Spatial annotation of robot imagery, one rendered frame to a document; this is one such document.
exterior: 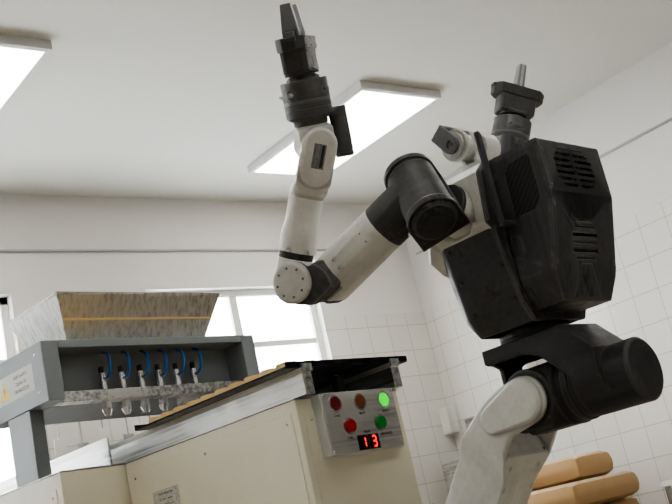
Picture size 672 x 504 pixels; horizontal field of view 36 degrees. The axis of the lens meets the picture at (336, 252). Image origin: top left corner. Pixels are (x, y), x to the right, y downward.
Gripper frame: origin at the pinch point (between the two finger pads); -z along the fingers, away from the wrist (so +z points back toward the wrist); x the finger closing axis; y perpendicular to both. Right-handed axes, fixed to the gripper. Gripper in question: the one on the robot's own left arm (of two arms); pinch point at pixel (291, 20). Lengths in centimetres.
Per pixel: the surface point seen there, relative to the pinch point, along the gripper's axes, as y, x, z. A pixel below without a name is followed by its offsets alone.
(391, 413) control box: -4, 40, 89
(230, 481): -42, 28, 97
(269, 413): -28, 25, 81
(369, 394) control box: -8, 37, 83
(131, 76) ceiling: -167, 317, -15
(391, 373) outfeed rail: -4, 46, 82
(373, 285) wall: -120, 580, 161
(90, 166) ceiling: -239, 395, 28
